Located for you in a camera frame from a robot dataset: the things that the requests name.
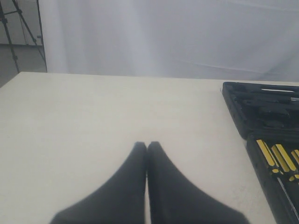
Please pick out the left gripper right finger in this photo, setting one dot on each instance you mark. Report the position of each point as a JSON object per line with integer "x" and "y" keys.
{"x": 173, "y": 199}

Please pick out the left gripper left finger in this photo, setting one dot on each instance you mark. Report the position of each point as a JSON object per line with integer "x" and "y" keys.
{"x": 121, "y": 200}

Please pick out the black plastic tool case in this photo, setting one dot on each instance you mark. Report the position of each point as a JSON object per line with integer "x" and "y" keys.
{"x": 264, "y": 111}

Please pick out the long yellow black screwdriver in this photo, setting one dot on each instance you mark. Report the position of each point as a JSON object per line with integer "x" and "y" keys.
{"x": 282, "y": 195}

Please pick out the middle yellow black screwdriver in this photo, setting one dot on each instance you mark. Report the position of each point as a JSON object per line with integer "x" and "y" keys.
{"x": 286, "y": 163}

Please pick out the short yellow black screwdriver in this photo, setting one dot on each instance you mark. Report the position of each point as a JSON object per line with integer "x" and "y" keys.
{"x": 295, "y": 154}

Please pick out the white backdrop curtain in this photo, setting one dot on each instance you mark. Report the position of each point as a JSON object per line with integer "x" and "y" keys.
{"x": 221, "y": 39}

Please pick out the black tripod stand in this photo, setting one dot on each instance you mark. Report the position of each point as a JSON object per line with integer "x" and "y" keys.
{"x": 21, "y": 37}

